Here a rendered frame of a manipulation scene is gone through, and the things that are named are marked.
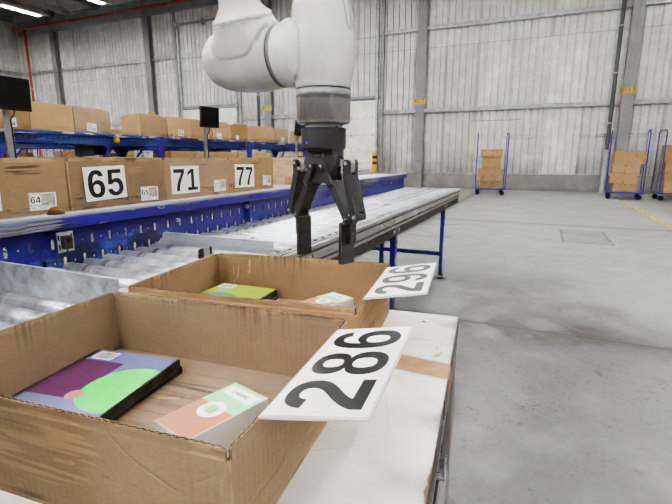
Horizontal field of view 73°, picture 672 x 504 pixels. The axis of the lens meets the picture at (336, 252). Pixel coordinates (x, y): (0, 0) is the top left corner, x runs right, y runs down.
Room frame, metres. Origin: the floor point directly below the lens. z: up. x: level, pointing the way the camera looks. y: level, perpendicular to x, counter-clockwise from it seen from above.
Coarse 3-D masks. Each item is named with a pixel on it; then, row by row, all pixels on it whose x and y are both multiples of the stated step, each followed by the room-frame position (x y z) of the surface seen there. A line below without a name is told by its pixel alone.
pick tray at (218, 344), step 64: (64, 320) 0.59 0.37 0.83; (128, 320) 0.66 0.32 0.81; (192, 320) 0.62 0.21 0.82; (256, 320) 0.59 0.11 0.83; (320, 320) 0.56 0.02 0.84; (0, 384) 0.50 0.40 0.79; (192, 384) 0.55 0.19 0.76; (256, 384) 0.55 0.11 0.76; (0, 448) 0.36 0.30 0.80; (64, 448) 0.33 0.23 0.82; (128, 448) 0.31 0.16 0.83; (192, 448) 0.29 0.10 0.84; (256, 448) 0.32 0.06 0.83
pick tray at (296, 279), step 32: (224, 256) 0.96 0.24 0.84; (256, 256) 0.94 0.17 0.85; (288, 256) 0.92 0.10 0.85; (128, 288) 0.70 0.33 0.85; (160, 288) 0.77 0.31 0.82; (192, 288) 0.86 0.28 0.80; (288, 288) 0.92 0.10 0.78; (320, 288) 0.90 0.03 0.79; (352, 288) 0.88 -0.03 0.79; (352, 320) 0.59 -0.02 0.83; (384, 320) 0.80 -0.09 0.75
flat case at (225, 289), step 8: (208, 288) 0.86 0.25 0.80; (216, 288) 0.86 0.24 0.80; (224, 288) 0.86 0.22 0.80; (232, 288) 0.86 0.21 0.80; (240, 288) 0.86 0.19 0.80; (248, 288) 0.86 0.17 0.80; (256, 288) 0.86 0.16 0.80; (264, 288) 0.86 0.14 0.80; (240, 296) 0.81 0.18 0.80; (248, 296) 0.81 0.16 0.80; (256, 296) 0.81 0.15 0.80; (264, 296) 0.81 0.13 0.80; (272, 296) 0.84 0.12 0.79
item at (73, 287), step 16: (0, 272) 1.05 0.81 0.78; (16, 272) 1.03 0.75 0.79; (32, 272) 1.00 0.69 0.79; (48, 272) 0.98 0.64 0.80; (64, 272) 0.96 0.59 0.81; (0, 288) 1.06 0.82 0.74; (16, 288) 1.03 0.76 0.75; (32, 288) 1.01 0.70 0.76; (48, 288) 0.98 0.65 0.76; (64, 288) 0.96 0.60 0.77; (80, 288) 0.94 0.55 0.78; (96, 288) 0.92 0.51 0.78; (112, 288) 0.90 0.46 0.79
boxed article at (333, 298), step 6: (324, 294) 0.81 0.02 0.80; (330, 294) 0.81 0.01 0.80; (336, 294) 0.81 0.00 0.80; (306, 300) 0.78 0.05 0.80; (312, 300) 0.78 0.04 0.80; (318, 300) 0.78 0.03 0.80; (324, 300) 0.78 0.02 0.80; (330, 300) 0.78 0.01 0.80; (336, 300) 0.78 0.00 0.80; (342, 300) 0.78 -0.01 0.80; (348, 300) 0.78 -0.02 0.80; (348, 306) 0.78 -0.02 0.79
